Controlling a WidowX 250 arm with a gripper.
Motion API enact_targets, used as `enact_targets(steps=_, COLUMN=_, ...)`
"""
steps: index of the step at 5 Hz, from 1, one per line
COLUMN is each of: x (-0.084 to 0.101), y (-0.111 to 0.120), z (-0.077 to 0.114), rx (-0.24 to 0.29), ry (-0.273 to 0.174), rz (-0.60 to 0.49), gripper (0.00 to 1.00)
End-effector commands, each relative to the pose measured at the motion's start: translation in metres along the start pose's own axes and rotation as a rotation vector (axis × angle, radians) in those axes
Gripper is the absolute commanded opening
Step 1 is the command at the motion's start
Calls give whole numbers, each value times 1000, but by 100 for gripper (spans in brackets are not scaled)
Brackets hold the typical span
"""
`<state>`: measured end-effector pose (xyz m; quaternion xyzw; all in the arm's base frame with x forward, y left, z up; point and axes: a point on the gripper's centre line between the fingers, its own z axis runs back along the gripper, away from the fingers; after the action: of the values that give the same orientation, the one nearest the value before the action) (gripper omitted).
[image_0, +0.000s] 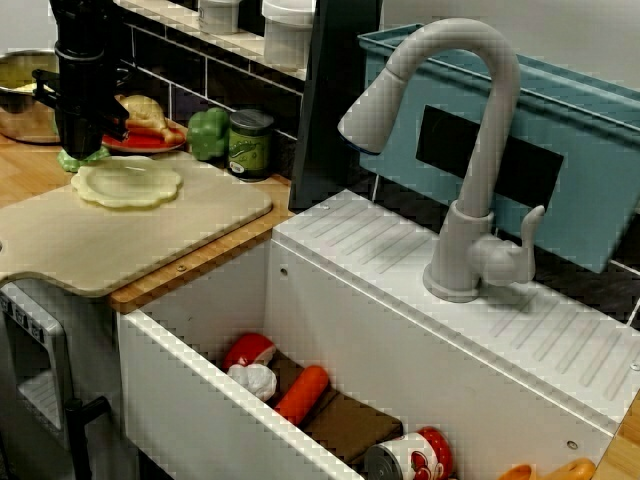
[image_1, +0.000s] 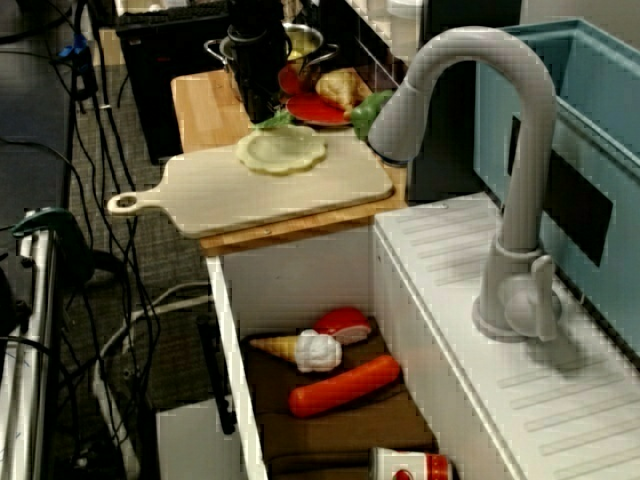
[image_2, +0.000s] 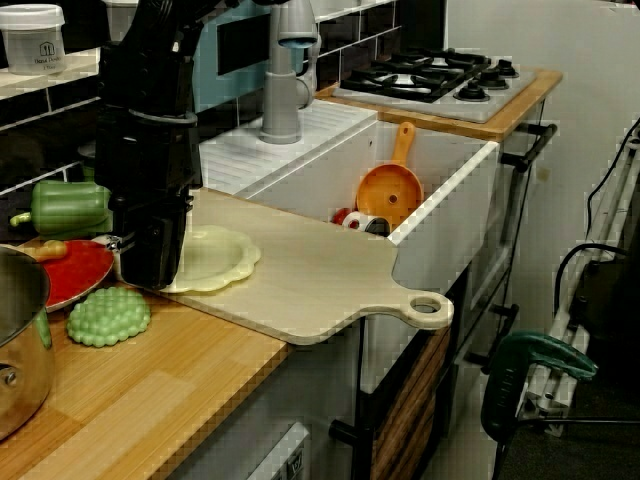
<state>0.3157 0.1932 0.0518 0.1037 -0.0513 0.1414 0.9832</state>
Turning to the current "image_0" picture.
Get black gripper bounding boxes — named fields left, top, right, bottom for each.
left=31, top=43, right=132, bottom=159

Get light green toy grapes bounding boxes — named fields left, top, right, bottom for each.
left=55, top=146, right=109, bottom=174

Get red plate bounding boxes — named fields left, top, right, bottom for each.
left=99, top=117, right=189, bottom=155

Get cream flower-shaped plate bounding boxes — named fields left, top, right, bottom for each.
left=70, top=155, right=185, bottom=210

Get tan toy bread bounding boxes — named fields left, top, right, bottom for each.
left=114, top=93, right=187, bottom=146

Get steel cooking pot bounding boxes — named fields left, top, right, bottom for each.
left=0, top=48, right=64, bottom=146

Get light wooden cutting board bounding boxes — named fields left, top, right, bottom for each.
left=0, top=149, right=274, bottom=299

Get green toy bell pepper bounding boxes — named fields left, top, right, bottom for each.
left=187, top=106, right=232, bottom=162

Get green toy can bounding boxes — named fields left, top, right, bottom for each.
left=227, top=108, right=275, bottom=182

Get white plastic jar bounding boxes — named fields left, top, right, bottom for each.
left=197, top=0, right=241, bottom=35

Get grey toy appliance front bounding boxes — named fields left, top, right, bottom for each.
left=0, top=282, right=76, bottom=480

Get clear plain plastic container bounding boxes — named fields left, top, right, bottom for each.
left=261, top=0, right=317, bottom=71

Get dark vertical kitchen panel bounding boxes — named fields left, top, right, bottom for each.
left=288, top=0, right=384, bottom=211

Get red toy ham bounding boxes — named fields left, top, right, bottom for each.
left=222, top=332, right=278, bottom=374

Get white toy sink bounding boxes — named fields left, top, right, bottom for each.
left=115, top=187, right=640, bottom=480

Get orange toy carrot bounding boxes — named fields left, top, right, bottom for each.
left=273, top=365, right=330, bottom=427

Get brown cloth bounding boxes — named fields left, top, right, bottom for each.
left=264, top=349, right=404, bottom=469

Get grey toy faucet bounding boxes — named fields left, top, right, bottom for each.
left=337, top=18, right=546, bottom=305

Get red and white toy can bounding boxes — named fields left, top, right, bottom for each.
left=363, top=425, right=456, bottom=480

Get teal plastic bin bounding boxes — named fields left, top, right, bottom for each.
left=357, top=23, right=640, bottom=275

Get orange toy pan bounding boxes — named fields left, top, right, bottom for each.
left=497, top=458, right=599, bottom=480

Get black cabinet handle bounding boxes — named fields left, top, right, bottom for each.
left=63, top=397, right=109, bottom=480

